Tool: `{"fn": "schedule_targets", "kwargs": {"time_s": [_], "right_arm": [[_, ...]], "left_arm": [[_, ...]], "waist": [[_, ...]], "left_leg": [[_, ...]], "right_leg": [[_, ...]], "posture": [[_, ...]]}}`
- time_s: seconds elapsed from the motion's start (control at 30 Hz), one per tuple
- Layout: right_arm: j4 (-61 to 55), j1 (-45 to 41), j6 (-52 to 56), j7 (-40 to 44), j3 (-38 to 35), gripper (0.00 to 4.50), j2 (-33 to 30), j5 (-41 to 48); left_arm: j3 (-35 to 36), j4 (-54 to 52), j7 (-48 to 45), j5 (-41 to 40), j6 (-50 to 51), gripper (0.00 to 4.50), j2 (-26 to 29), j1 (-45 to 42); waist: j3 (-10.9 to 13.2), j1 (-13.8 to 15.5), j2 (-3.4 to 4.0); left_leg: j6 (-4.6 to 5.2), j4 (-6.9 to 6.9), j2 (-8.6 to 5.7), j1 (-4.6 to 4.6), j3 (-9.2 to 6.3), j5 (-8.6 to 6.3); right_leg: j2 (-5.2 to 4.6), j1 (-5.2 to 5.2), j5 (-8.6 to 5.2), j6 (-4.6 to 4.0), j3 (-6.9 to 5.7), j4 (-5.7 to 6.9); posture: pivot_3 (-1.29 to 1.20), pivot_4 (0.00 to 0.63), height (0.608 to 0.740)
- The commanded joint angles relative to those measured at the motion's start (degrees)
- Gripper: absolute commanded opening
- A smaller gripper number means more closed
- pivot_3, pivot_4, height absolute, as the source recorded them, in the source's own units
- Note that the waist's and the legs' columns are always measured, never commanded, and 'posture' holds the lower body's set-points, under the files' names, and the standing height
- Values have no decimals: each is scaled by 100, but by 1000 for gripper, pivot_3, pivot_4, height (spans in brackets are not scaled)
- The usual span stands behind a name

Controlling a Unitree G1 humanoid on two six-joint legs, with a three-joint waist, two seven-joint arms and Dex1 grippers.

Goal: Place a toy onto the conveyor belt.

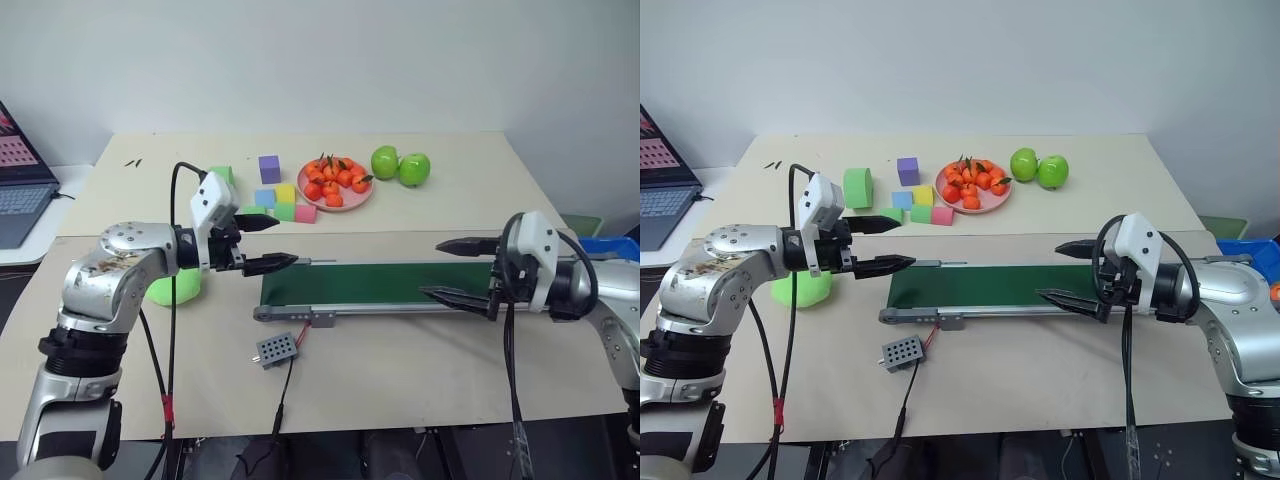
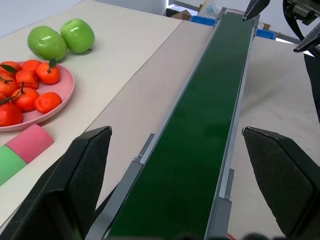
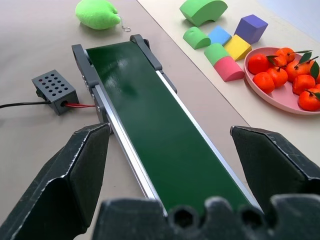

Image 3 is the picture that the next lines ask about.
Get green conveyor belt grey frame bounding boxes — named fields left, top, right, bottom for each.
left=71, top=34, right=266, bottom=218

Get orange tangerine with leaf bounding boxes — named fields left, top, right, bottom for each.
left=298, top=87, right=320, bottom=112
left=266, top=54, right=288, bottom=68
left=275, top=47, right=313, bottom=64
left=284, top=51, right=320, bottom=84

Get pink half-cylinder foam block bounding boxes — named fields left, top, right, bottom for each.
left=213, top=56, right=246, bottom=83

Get blue foam block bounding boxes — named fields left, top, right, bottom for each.
left=207, top=25, right=233, bottom=47

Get green plush lemon toy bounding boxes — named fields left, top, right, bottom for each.
left=75, top=0, right=119, bottom=31

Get purple foam cube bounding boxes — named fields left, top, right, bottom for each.
left=233, top=14, right=269, bottom=45

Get silver keyring chain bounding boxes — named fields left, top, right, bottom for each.
left=116, top=14, right=132, bottom=33

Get black power cable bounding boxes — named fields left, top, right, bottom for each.
left=0, top=100, right=52, bottom=109

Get yellow foam cube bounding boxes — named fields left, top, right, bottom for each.
left=223, top=34, right=253, bottom=62

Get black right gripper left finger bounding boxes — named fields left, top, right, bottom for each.
left=0, top=122, right=112, bottom=240

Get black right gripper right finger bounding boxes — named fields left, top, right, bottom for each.
left=230, top=125, right=320, bottom=214

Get green arch foam block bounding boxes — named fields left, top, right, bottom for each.
left=179, top=0, right=229, bottom=28

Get green half-cylinder foam block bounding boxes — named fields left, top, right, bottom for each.
left=182, top=26, right=212, bottom=50
left=203, top=42, right=231, bottom=67

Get grey perforated control box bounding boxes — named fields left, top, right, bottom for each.
left=31, top=69, right=80, bottom=116

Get red wires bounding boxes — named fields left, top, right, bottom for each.
left=64, top=102, right=97, bottom=109

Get pink plate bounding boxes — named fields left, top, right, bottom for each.
left=243, top=46, right=320, bottom=116

